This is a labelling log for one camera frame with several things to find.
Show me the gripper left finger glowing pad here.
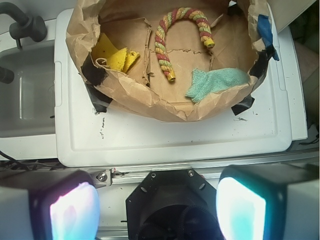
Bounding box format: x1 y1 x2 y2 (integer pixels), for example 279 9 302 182
0 170 100 240

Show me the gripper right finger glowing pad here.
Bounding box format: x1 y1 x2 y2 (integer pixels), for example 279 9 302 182
215 164 320 240

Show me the multicolored twisted rope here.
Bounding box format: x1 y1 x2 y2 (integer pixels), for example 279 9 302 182
154 7 216 84

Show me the teal green cloth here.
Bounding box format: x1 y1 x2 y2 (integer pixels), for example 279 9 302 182
185 68 250 103

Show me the yellow cloth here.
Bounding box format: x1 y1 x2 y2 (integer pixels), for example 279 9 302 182
91 33 140 73

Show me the blue tape strip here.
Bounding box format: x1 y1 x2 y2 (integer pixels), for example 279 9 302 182
257 14 280 61

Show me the dark grey faucet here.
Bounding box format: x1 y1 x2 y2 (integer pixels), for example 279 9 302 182
0 2 48 49

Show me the brown paper bag basket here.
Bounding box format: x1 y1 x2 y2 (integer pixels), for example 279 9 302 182
66 0 272 122

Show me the aluminium rail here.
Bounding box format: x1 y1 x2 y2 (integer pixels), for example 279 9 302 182
88 148 320 188

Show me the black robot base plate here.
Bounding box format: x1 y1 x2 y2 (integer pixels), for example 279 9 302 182
125 169 223 240

